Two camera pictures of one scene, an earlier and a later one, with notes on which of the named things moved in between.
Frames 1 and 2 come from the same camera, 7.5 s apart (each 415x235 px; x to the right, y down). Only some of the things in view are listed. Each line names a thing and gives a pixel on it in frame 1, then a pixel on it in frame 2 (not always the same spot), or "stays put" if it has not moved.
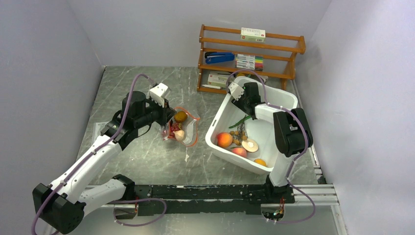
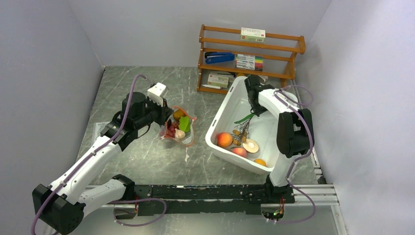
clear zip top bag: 182,127 stays put
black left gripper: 166,113 stays put
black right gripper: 238,103 to 257,111
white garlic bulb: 179,135 stays put
